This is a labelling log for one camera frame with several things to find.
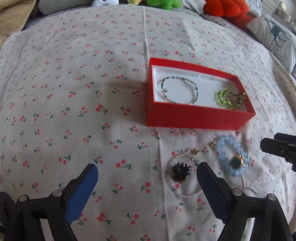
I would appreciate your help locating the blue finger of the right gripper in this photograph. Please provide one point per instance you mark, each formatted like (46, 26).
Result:
(281, 145)

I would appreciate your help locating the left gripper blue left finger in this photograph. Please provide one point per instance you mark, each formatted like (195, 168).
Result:
(21, 219)

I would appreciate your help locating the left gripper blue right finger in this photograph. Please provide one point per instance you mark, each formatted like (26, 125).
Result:
(233, 207)

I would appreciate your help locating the black hair claw clip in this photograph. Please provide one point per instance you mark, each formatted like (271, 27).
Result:
(181, 171)

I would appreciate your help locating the small gold earring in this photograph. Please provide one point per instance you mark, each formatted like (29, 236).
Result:
(213, 145)

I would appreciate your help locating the red jewelry box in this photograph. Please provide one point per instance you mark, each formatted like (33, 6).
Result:
(185, 95)

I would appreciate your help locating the deer print pillow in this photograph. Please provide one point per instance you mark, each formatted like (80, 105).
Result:
(276, 38)

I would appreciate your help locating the cherry print bed sheet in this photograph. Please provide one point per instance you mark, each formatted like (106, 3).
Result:
(73, 93)

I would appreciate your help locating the orange plush toy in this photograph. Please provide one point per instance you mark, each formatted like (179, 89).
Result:
(234, 11)

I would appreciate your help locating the green plush toy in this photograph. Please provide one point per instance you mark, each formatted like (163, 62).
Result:
(165, 4)

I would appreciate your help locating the beige quilted blanket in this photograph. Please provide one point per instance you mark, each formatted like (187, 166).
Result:
(14, 15)

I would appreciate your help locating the yellow carrot plush toy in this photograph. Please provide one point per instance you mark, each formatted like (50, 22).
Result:
(134, 2)

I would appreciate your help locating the grey pillow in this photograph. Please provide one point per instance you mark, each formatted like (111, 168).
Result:
(48, 7)

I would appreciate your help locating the white plush toy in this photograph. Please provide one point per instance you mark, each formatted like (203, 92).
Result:
(105, 2)

